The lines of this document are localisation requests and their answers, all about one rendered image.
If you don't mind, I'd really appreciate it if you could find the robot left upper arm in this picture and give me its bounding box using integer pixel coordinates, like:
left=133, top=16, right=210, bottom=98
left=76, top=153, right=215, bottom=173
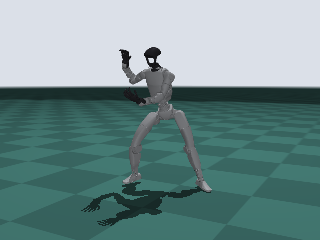
left=155, top=71, right=175, bottom=98

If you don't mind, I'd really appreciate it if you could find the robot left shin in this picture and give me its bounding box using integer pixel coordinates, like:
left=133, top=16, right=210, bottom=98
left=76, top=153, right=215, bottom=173
left=187, top=147, right=205, bottom=182

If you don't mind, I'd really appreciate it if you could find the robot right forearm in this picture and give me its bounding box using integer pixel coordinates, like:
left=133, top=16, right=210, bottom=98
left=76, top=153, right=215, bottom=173
left=122, top=63, right=136, bottom=78

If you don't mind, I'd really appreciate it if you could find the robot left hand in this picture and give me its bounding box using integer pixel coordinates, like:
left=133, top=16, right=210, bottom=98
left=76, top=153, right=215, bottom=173
left=123, top=87, right=146, bottom=105

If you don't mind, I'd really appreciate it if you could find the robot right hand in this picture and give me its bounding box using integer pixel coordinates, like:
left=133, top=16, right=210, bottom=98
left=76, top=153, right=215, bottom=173
left=119, top=49, right=132, bottom=68

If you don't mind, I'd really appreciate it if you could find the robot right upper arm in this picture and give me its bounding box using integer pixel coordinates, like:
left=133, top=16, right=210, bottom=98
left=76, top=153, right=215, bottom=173
left=129, top=69, right=148, bottom=85

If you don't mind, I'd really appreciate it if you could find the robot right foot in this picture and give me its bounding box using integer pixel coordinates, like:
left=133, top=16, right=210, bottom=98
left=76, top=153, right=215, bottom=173
left=122, top=173, right=142, bottom=184

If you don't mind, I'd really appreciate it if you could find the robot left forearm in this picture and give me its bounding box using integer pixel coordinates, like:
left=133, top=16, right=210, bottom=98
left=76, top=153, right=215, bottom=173
left=139, top=93, right=165, bottom=107

